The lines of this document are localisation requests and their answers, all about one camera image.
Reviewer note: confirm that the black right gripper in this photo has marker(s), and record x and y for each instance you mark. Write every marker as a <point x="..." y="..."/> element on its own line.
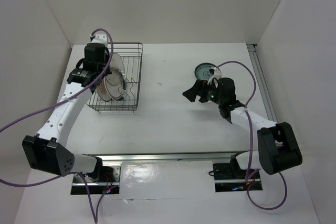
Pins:
<point x="191" y="93"/>

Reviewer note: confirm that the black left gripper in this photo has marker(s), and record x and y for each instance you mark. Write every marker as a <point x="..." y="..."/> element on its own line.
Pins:
<point x="106" y="57"/>

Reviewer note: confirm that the clear round plate stand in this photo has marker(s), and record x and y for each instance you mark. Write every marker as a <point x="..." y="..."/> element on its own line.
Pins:
<point x="116" y="65"/>

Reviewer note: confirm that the small blue patterned plate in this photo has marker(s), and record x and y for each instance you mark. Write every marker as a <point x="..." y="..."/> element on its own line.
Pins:
<point x="201" y="72"/>

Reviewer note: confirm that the white plate green red rings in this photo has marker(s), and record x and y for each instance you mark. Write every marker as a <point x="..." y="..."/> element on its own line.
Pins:
<point x="115" y="87"/>

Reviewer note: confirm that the white plate orange sunburst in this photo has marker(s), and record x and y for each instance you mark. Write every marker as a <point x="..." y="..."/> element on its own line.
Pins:
<point x="102" y="92"/>

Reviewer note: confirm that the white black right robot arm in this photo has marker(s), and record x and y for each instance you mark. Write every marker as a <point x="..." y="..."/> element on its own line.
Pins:
<point x="278" y="149"/>

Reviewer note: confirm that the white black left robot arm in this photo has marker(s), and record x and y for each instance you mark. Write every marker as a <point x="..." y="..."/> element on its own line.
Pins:
<point x="46" y="151"/>

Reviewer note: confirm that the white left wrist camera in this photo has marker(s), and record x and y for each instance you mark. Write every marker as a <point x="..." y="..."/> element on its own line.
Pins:
<point x="100" y="38"/>

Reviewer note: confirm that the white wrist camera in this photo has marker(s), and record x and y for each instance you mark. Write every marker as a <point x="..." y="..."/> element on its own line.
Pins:
<point x="100" y="38"/>
<point x="215" y="75"/>

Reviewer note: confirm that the grey wire dish rack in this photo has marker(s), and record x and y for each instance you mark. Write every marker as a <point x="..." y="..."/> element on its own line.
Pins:
<point x="123" y="91"/>

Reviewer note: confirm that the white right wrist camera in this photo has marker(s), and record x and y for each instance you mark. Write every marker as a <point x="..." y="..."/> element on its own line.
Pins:
<point x="215" y="75"/>

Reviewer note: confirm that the aluminium front rail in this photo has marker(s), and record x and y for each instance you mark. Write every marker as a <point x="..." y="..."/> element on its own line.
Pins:
<point x="153" y="157"/>

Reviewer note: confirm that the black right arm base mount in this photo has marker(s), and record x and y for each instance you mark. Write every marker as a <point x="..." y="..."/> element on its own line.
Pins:
<point x="230" y="178"/>

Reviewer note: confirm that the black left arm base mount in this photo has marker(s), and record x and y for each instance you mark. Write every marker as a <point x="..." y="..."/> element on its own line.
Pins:
<point x="109" y="181"/>

